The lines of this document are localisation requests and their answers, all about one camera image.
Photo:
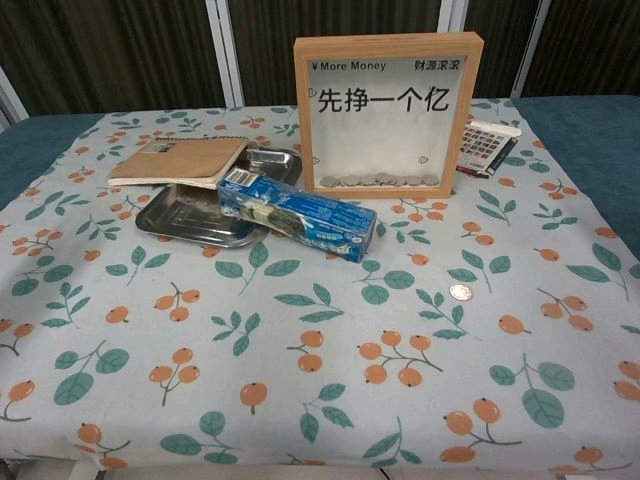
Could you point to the floral leaf berry tablecloth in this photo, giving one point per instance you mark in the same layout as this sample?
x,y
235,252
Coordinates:
x,y
320,375

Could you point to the dark folding screen white frame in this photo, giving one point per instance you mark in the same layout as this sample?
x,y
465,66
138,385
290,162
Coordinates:
x,y
125,50

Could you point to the black pen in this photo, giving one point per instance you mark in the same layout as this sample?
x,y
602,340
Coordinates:
x,y
502,157

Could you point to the blue toothpaste box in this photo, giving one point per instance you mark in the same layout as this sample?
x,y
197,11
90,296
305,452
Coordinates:
x,y
320,220

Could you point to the brown spiral notebook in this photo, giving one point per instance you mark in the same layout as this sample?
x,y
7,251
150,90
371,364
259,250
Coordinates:
x,y
180,160

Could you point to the stainless steel tray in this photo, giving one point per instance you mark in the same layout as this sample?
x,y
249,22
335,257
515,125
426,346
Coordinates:
x,y
190,217

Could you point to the red pen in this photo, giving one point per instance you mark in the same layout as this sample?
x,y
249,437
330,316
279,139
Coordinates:
x,y
472,173

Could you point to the wooden frame coin bank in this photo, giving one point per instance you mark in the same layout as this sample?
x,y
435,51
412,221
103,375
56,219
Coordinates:
x,y
390,140

